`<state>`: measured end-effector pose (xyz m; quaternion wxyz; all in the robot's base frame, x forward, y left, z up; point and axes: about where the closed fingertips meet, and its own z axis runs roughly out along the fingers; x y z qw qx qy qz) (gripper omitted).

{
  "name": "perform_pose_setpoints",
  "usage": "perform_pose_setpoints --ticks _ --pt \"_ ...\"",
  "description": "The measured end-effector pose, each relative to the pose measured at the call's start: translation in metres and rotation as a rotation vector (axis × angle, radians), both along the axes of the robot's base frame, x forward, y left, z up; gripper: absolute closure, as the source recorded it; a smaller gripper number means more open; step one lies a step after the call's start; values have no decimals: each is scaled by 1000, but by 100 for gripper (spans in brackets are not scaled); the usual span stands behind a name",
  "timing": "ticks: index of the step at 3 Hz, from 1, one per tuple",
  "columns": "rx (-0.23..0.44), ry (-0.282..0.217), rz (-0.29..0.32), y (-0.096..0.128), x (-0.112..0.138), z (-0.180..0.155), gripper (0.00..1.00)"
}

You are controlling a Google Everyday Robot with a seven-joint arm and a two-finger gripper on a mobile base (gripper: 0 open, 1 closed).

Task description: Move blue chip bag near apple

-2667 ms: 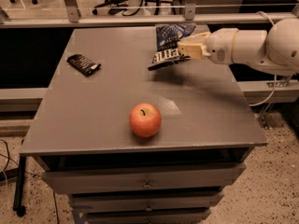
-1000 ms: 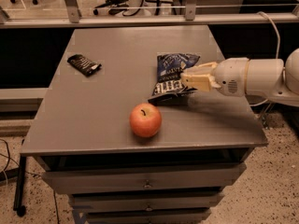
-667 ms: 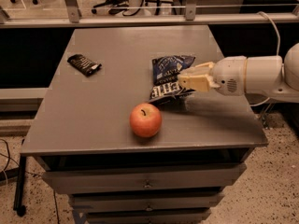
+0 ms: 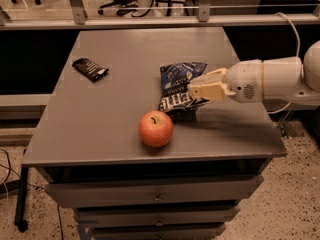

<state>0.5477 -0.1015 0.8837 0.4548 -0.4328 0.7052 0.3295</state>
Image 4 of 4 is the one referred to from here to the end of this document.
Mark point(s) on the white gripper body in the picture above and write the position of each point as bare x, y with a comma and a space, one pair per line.
244, 80

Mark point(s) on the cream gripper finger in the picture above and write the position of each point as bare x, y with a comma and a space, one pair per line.
216, 92
211, 77

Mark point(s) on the blue chip bag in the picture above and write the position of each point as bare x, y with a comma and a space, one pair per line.
174, 81

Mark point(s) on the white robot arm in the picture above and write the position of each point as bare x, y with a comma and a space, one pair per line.
289, 79

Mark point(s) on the red apple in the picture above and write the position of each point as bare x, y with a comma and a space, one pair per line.
155, 128

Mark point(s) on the grey metal railing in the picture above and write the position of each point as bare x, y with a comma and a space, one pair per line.
83, 14

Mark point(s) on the top grey drawer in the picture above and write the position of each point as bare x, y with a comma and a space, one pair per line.
160, 191

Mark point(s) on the grey drawer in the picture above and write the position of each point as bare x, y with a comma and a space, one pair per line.
156, 217
160, 191
205, 231

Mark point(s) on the black snack bar wrapper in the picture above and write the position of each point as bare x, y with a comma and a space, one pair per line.
90, 69

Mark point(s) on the middle grey drawer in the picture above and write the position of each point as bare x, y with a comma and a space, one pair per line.
156, 217

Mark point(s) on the grey drawer cabinet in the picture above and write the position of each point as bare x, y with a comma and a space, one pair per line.
129, 172

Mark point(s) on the bottom grey drawer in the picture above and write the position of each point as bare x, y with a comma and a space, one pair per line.
205, 231

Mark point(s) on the black stand with wheel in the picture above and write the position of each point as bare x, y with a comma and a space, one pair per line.
19, 220

